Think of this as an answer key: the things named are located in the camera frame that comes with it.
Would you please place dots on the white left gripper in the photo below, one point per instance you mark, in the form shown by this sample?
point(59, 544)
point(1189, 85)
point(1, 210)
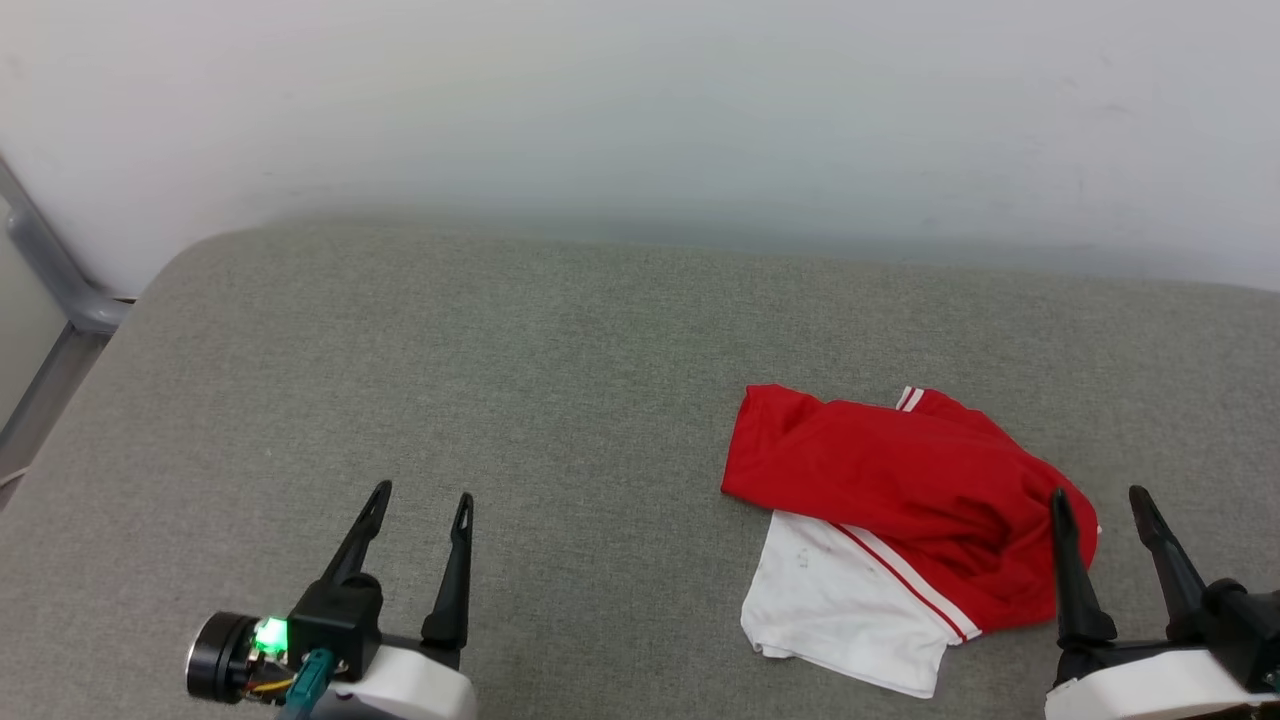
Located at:
point(410, 690)

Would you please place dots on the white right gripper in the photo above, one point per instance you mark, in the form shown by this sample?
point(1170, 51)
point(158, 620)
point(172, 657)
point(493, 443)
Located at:
point(1150, 690)

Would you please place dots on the red and white basketball jersey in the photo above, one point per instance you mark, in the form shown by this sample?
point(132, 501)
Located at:
point(900, 490)

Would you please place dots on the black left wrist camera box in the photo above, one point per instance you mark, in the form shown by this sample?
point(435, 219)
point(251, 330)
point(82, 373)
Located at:
point(335, 620)

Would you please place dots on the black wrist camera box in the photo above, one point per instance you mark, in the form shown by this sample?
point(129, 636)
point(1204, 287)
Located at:
point(335, 620)
point(1245, 625)

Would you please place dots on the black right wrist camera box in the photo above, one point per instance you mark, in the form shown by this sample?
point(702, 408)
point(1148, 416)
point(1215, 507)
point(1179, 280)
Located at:
point(1245, 625)

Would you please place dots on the grey metal frame bar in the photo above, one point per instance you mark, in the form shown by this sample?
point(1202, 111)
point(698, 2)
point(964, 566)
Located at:
point(85, 305)

